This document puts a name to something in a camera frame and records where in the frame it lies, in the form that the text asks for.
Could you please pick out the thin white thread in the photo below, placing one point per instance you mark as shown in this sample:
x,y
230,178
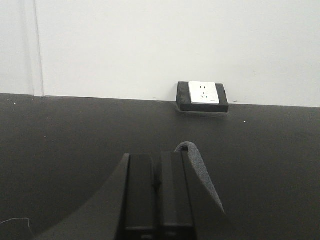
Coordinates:
x,y
17,226

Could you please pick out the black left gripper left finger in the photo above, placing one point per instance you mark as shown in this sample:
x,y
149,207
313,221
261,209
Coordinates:
x,y
124,208

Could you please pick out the black white power socket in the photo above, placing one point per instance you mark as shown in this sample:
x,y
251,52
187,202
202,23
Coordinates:
x,y
199,96

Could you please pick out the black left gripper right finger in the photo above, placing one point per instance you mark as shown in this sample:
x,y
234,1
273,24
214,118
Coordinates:
x,y
187,208

